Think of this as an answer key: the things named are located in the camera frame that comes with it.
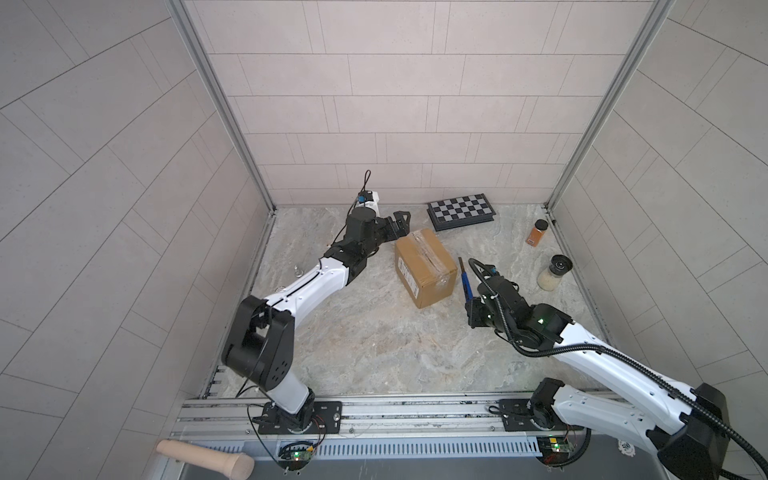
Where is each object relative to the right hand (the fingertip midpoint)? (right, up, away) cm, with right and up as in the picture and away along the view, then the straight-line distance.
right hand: (462, 310), depth 77 cm
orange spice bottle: (+31, +19, +25) cm, 44 cm away
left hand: (-14, +25, +4) cm, 29 cm away
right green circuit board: (+19, -29, -9) cm, 36 cm away
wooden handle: (-51, -28, -15) cm, 60 cm away
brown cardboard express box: (-9, +10, +5) cm, 14 cm away
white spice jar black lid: (+30, +6, +14) cm, 34 cm away
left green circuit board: (-39, -28, -13) cm, 50 cm away
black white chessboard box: (+7, +28, +34) cm, 45 cm away
